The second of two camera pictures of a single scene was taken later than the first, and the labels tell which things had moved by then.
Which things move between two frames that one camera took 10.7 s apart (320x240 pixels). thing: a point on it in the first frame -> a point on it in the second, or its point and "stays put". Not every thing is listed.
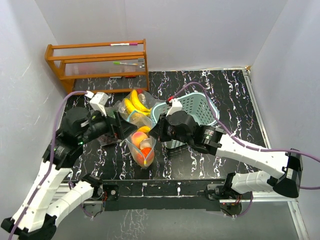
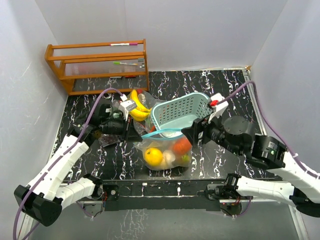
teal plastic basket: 199,106 stays put
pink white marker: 124,44 stays put
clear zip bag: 141,143 -> 165,150
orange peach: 137,137 -> 182,146
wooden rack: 99,61 stays put
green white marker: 122,63 stays put
